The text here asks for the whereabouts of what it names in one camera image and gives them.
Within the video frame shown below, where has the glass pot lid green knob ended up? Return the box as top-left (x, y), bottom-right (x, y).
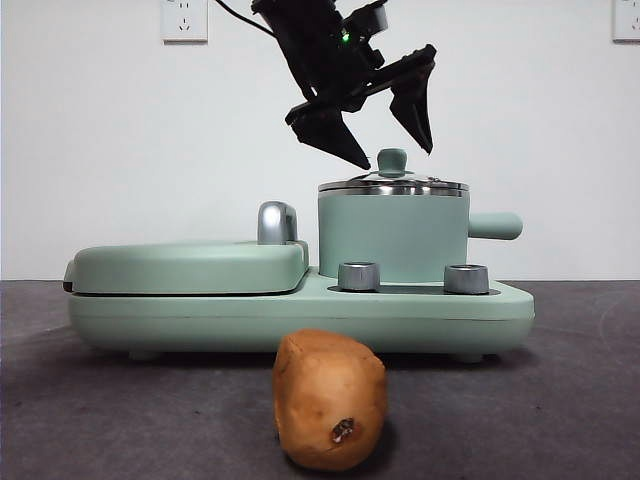
top-left (318, 147), bottom-right (471, 193)

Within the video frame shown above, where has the brown potato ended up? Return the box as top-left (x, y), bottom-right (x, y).
top-left (272, 327), bottom-right (388, 473)

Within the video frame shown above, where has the silver control knob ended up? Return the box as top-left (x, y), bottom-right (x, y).
top-left (443, 263), bottom-right (489, 296)
top-left (337, 261), bottom-right (382, 293)

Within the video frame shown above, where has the mint green breakfast machine base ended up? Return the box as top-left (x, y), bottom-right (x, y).
top-left (67, 266), bottom-right (536, 364)

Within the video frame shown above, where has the chrome grill lid handle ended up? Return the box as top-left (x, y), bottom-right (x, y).
top-left (256, 200), bottom-right (300, 246)

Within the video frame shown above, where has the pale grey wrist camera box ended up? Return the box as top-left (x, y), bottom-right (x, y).
top-left (347, 1), bottom-right (390, 41)

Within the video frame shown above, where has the mint green handled steamer pot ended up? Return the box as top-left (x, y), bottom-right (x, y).
top-left (316, 186), bottom-right (525, 281)

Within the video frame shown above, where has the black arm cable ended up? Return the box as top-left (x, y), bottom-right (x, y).
top-left (213, 0), bottom-right (279, 39)

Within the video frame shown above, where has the white wall power outlet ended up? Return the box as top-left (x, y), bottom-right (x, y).
top-left (611, 0), bottom-right (640, 44)
top-left (160, 0), bottom-right (209, 45)

